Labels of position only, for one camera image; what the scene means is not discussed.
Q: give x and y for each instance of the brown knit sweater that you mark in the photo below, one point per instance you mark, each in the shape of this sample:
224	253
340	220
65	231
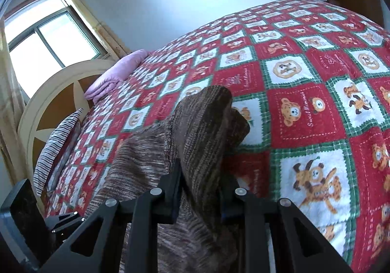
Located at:
201	139

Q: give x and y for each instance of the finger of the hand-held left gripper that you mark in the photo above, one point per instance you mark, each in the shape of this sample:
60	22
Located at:
65	222

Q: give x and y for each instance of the folded pink blanket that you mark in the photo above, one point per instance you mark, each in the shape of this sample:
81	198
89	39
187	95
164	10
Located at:
115	75

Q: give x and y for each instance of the window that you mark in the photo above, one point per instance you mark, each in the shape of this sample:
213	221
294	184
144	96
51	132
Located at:
51	44

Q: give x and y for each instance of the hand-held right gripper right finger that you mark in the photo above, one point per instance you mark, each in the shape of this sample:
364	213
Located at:
231	203

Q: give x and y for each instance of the striped pillow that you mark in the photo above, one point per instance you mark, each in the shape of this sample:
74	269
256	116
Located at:
58	145

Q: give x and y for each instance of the red bear printed bed cover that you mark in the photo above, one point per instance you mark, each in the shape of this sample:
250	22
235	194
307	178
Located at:
304	93

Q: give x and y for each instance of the cream wooden headboard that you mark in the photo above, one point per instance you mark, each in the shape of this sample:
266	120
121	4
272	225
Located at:
54	90

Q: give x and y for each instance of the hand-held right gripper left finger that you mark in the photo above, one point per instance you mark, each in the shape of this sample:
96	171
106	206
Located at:
173	193

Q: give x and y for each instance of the beige curtain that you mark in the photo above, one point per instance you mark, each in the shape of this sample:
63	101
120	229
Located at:
13	102
91	20

